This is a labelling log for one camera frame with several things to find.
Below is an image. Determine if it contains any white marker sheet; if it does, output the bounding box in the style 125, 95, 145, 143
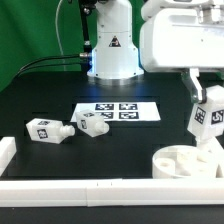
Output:
71, 102, 160, 122

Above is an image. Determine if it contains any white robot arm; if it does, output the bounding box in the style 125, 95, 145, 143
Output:
88, 0, 224, 103

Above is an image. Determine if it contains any lower black cable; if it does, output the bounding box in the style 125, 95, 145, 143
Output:
17, 59, 92, 78

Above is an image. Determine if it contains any white left fence bar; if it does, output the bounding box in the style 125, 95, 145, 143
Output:
0, 137, 16, 176

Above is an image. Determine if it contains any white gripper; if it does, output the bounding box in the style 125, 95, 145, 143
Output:
139, 8, 224, 103

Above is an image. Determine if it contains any upper black cable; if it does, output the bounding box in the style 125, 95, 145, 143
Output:
18, 53, 93, 73

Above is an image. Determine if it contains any white round stool seat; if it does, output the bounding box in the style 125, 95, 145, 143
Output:
152, 145, 224, 179

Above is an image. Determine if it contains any grey thin cable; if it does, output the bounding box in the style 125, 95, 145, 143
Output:
54, 0, 68, 72

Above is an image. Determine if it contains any black vertical cable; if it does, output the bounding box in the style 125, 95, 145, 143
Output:
78, 0, 98, 72

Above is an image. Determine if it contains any white front fence bar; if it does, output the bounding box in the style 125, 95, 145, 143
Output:
0, 178, 224, 207

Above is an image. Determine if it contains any white fence bar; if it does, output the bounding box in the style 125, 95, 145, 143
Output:
0, 178, 224, 207
0, 137, 16, 176

